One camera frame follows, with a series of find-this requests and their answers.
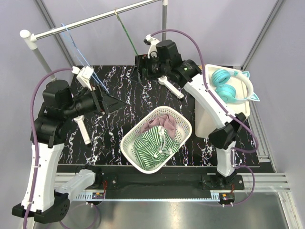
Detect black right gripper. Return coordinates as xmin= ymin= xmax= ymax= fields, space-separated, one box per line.
xmin=129 ymin=54 xmax=170 ymax=83

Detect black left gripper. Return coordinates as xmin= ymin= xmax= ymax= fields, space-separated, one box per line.
xmin=63 ymin=82 xmax=127 ymax=119

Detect pink tank top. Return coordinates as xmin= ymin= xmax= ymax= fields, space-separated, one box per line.
xmin=140 ymin=114 xmax=177 ymax=139

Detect green striped tank top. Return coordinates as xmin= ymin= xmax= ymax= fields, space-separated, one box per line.
xmin=134 ymin=125 xmax=180 ymax=170

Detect green plastic hanger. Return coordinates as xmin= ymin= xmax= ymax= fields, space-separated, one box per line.
xmin=115 ymin=10 xmax=138 ymax=55

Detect light blue wire hanger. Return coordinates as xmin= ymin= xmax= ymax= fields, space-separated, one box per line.
xmin=61 ymin=23 xmax=109 ymax=94

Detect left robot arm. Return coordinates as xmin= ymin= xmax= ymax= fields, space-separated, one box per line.
xmin=12 ymin=80 xmax=127 ymax=224

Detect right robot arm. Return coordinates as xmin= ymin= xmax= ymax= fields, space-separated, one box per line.
xmin=135 ymin=35 xmax=246 ymax=189

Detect black marble pattern mat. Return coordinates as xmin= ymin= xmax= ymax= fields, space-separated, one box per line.
xmin=53 ymin=64 xmax=259 ymax=167

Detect white storage bin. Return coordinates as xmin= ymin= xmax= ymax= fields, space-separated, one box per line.
xmin=192 ymin=64 xmax=250 ymax=138

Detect teal cat ear headphones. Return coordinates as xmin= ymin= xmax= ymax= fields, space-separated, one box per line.
xmin=211 ymin=69 xmax=260 ymax=104

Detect white metal clothes rack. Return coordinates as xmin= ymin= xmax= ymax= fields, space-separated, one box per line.
xmin=19 ymin=0 xmax=185 ymax=145

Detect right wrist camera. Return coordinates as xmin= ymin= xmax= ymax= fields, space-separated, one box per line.
xmin=144 ymin=34 xmax=160 ymax=59

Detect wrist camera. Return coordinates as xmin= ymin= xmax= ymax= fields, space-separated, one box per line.
xmin=71 ymin=66 xmax=93 ymax=91
xmin=144 ymin=34 xmax=160 ymax=59

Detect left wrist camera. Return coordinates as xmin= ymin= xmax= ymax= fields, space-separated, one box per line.
xmin=71 ymin=66 xmax=93 ymax=91

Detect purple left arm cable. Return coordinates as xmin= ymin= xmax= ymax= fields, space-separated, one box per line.
xmin=22 ymin=67 xmax=74 ymax=229

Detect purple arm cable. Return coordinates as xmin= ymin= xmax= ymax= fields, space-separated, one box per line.
xmin=151 ymin=29 xmax=260 ymax=208
xmin=22 ymin=67 xmax=74 ymax=229

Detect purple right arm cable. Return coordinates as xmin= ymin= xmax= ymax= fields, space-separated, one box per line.
xmin=151 ymin=29 xmax=260 ymax=208

